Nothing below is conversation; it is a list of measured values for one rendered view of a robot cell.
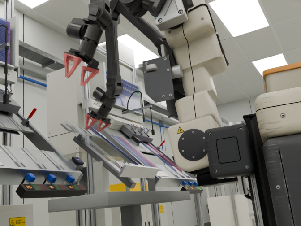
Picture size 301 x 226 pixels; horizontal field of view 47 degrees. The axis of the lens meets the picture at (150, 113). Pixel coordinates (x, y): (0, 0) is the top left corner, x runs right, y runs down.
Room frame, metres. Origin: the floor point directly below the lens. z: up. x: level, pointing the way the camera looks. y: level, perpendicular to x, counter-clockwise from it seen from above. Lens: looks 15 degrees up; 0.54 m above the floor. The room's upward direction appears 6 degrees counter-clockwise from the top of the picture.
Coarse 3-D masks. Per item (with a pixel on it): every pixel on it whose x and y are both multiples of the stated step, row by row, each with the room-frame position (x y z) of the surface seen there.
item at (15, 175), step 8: (0, 168) 1.19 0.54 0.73; (8, 168) 1.22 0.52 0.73; (16, 168) 1.25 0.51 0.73; (24, 168) 1.29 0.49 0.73; (32, 168) 1.32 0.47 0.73; (0, 176) 1.22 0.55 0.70; (8, 176) 1.25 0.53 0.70; (16, 176) 1.28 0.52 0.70; (24, 176) 1.31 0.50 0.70; (40, 176) 1.38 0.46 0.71; (56, 176) 1.46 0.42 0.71; (64, 176) 1.50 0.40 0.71; (0, 184) 1.25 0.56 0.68; (8, 184) 1.28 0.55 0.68; (16, 184) 1.31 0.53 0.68; (64, 184) 1.54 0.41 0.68
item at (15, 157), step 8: (0, 152) 1.33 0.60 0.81; (8, 152) 1.36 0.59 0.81; (16, 152) 1.41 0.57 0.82; (24, 152) 1.45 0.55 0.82; (32, 152) 1.50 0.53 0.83; (40, 152) 1.55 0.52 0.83; (48, 152) 1.60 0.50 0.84; (0, 160) 1.28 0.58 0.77; (8, 160) 1.31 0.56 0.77; (16, 160) 1.35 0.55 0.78; (24, 160) 1.39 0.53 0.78; (32, 160) 1.43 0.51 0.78; (40, 160) 1.48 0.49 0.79; (48, 160) 1.53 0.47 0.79; (56, 160) 1.58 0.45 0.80; (40, 168) 1.41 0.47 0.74; (48, 168) 1.46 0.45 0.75; (56, 168) 1.51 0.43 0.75; (64, 168) 1.56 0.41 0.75
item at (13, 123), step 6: (0, 114) 1.64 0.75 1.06; (6, 114) 1.69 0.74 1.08; (12, 114) 1.74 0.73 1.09; (0, 120) 1.59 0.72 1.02; (6, 120) 1.63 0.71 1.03; (12, 120) 1.67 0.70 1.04; (18, 120) 1.72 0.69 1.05; (0, 126) 1.53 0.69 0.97; (6, 126) 1.56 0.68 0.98; (12, 126) 1.60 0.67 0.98; (18, 126) 1.65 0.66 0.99; (24, 126) 1.69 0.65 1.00; (6, 132) 1.63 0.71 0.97; (12, 132) 1.66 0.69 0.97; (30, 132) 1.69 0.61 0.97
